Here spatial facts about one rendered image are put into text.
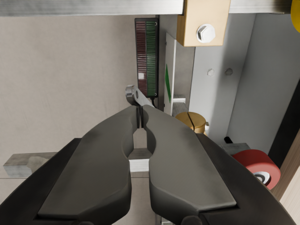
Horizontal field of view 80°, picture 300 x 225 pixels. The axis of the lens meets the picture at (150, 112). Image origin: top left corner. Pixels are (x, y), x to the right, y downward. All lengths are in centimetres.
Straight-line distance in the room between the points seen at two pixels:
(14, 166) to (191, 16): 36
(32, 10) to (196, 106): 45
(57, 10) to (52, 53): 98
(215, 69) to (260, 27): 13
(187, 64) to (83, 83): 89
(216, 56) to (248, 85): 11
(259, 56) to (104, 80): 89
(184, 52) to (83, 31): 81
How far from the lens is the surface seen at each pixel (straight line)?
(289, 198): 44
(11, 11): 28
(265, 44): 50
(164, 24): 39
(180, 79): 42
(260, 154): 34
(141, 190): 183
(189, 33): 24
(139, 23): 39
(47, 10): 26
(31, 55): 128
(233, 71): 55
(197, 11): 24
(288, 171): 40
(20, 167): 39
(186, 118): 30
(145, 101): 15
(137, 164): 33
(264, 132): 49
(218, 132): 64
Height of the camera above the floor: 109
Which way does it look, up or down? 60 degrees down
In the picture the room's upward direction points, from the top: 174 degrees clockwise
